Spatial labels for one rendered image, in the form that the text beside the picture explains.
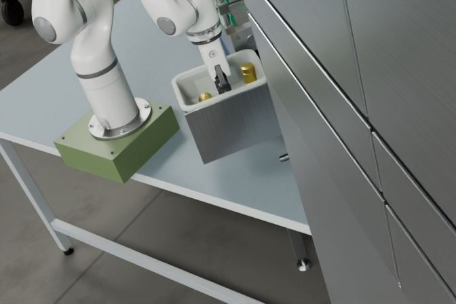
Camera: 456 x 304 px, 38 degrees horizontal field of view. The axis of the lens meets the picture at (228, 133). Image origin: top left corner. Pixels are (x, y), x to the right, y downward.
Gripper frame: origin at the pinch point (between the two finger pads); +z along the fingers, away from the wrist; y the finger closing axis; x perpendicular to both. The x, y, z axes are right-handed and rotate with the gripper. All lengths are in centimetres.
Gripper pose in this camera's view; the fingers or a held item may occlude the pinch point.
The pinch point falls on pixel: (224, 89)
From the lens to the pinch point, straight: 161.3
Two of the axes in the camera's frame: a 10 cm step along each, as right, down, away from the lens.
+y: -2.1, -5.3, 8.2
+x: -9.4, 3.4, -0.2
